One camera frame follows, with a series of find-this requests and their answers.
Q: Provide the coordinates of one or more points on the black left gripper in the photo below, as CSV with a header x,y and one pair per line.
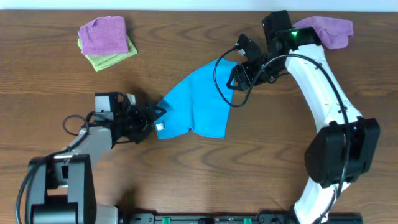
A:
x,y
143,117

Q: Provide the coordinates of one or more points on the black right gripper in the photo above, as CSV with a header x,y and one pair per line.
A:
x,y
235,71

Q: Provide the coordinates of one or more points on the blue microfiber cloth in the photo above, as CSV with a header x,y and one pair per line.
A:
x,y
196,105

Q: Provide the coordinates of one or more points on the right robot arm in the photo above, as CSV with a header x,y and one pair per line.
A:
x,y
344,145

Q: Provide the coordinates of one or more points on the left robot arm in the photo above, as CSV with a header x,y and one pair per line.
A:
x,y
59,187

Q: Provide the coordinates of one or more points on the folded green cloth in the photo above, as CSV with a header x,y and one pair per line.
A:
x,y
107,59

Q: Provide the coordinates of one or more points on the folded purple cloth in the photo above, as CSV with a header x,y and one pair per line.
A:
x,y
104,25

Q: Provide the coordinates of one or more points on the crumpled purple cloth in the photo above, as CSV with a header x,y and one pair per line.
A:
x,y
334,33

